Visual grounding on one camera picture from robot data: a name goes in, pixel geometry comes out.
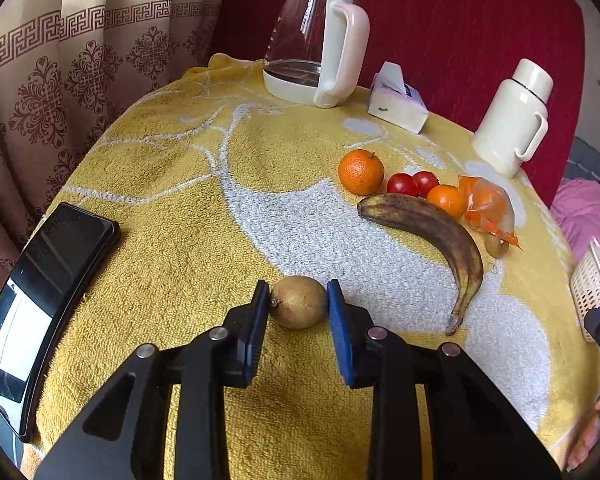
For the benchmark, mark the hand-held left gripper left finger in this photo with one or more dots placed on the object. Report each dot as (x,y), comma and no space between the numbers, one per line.
(257,325)

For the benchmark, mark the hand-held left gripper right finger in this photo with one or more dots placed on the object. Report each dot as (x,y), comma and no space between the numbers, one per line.
(337,330)

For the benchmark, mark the white plastic basket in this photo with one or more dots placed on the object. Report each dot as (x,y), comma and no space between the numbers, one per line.
(592,280)

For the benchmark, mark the brown kiwi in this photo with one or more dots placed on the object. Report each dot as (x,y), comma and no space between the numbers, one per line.
(495,246)
(300,302)

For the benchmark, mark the small orange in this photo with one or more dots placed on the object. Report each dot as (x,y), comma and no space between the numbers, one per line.
(447,200)

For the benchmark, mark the plastic bag of oranges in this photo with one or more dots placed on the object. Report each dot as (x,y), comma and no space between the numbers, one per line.
(485,200)

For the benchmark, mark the person's right hand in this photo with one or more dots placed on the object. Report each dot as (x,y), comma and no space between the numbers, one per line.
(587,435)

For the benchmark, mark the pink cloth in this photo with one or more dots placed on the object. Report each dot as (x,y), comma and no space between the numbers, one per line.
(585,210)

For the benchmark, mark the yellow and white towel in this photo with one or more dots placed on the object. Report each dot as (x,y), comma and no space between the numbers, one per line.
(180,210)

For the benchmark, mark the spotted brown banana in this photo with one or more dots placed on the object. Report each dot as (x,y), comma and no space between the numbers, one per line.
(430,225)

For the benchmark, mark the red tomato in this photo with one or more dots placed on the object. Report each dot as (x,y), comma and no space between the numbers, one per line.
(401,184)
(426,181)

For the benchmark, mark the large orange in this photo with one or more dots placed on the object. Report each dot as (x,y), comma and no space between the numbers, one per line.
(361,172)

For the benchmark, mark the grey padded furniture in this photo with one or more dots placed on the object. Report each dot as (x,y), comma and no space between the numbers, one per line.
(592,160)

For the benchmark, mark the black smartphone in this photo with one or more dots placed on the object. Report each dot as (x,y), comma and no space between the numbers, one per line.
(45,285)

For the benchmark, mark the white thermos jug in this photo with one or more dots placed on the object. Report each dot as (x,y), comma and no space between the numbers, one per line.
(505,120)

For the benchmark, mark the tissue pack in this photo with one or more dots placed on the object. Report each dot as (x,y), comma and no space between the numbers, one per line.
(397,110)

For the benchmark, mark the beige patterned curtain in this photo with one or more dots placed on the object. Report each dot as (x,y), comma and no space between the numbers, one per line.
(80,60)

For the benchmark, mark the red cloth backdrop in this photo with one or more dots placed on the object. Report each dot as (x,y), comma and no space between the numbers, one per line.
(455,20)

